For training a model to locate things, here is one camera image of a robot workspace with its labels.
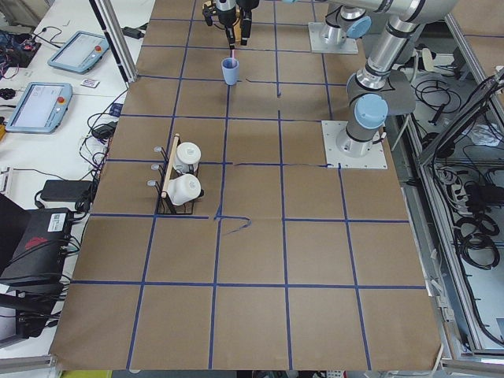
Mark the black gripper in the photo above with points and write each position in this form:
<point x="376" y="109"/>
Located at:
<point x="225" y="12"/>

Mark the light blue plastic cup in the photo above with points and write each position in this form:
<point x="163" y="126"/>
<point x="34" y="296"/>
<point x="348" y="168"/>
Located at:
<point x="230" y="70"/>

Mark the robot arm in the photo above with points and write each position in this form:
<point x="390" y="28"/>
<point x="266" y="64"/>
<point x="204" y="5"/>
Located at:
<point x="342" y="26"/>
<point x="368" y="109"/>

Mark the bamboo cylindrical holder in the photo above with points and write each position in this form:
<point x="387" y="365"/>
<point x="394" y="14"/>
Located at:
<point x="237" y="30"/>

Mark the wooden rack rod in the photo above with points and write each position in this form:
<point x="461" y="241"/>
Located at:
<point x="169" y="166"/>

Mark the white mug left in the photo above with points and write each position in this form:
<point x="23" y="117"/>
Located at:
<point x="187" y="158"/>

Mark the white mug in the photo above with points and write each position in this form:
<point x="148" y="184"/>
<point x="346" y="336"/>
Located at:
<point x="184" y="189"/>
<point x="187" y="158"/>

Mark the teach pendant far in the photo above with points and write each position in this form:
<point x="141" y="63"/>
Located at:
<point x="80" y="53"/>

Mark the teach pendant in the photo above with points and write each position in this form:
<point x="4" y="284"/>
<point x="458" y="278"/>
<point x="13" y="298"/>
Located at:
<point x="41" y="108"/>
<point x="80" y="53"/>

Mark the white mug right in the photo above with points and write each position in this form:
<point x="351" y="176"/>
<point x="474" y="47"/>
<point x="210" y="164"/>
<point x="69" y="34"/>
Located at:
<point x="184" y="189"/>

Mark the teach pendant near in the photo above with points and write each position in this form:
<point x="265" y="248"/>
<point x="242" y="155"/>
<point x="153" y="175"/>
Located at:
<point x="41" y="108"/>

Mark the black power brick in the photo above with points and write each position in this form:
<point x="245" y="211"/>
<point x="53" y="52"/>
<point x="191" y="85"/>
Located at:
<point x="64" y="191"/>

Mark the black computer box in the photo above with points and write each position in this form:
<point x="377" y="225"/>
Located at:
<point x="32" y="244"/>

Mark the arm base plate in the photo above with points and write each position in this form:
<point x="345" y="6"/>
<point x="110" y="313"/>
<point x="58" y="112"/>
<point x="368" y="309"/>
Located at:
<point x="325" y="39"/>
<point x="341" y="151"/>

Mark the aluminium frame post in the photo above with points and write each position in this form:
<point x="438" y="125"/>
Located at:
<point x="107" y="19"/>

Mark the black wire mug rack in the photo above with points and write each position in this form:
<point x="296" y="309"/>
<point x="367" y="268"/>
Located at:
<point x="164" y="205"/>

